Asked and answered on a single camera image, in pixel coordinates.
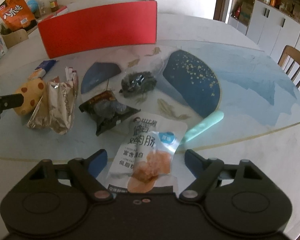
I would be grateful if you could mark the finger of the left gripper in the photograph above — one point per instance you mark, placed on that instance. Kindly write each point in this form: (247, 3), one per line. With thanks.
(11, 101)

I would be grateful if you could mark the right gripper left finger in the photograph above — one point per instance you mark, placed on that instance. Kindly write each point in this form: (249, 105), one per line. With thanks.
(83, 174)

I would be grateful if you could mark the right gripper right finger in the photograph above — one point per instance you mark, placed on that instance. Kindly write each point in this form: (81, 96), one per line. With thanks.
(206, 173)

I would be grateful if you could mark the silver foil bag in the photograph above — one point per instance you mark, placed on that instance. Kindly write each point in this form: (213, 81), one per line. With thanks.
(55, 109)

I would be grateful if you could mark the blue white small packet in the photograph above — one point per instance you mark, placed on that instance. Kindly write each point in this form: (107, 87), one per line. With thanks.
(42, 69)

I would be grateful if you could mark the white chicken sausage packet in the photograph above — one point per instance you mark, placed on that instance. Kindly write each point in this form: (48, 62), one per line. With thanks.
(143, 161)

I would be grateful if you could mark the black brown snack packet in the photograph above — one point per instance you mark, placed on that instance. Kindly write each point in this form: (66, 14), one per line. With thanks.
(107, 111)

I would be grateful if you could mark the dark crinkled small packet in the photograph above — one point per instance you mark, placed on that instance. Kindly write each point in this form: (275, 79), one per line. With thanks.
(137, 83)

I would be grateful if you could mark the orange snack bag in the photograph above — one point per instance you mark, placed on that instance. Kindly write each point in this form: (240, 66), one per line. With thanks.
(17, 15)

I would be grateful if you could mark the blue round toy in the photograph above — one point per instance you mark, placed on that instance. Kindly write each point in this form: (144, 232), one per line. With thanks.
(33, 5)

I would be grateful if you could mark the red lidded sauce jar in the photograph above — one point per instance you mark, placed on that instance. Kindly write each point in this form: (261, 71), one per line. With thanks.
(54, 5)

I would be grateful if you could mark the wooden chair at right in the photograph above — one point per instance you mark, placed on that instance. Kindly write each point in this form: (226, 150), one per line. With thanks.
(289, 62)

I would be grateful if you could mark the red cardboard box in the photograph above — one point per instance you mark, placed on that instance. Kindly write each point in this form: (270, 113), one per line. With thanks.
(95, 24)

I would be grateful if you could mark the white wall cabinet unit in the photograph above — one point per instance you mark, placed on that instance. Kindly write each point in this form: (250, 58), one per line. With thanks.
(271, 24)

